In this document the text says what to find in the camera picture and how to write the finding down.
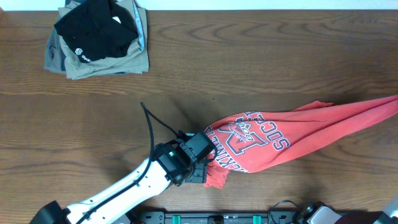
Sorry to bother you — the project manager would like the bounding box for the red soccer t-shirt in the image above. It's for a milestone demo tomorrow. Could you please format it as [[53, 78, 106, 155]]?
[[204, 96, 397, 189]]

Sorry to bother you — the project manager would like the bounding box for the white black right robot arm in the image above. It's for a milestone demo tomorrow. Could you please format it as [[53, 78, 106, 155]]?
[[294, 196, 397, 224]]

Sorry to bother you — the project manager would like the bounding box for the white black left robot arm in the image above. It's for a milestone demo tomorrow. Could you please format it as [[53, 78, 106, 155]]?
[[30, 139, 215, 224]]

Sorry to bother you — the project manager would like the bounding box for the khaki folded garment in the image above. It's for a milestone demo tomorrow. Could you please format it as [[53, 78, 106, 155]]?
[[60, 0, 149, 80]]

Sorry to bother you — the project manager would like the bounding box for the light blue folded garment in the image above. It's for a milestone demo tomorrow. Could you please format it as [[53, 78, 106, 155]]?
[[132, 0, 145, 51]]

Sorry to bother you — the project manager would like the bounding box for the black folded garment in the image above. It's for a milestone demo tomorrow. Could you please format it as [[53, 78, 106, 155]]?
[[54, 0, 139, 63]]

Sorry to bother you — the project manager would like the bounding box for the grey folded garment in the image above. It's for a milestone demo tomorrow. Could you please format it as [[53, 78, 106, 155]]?
[[44, 28, 66, 74]]

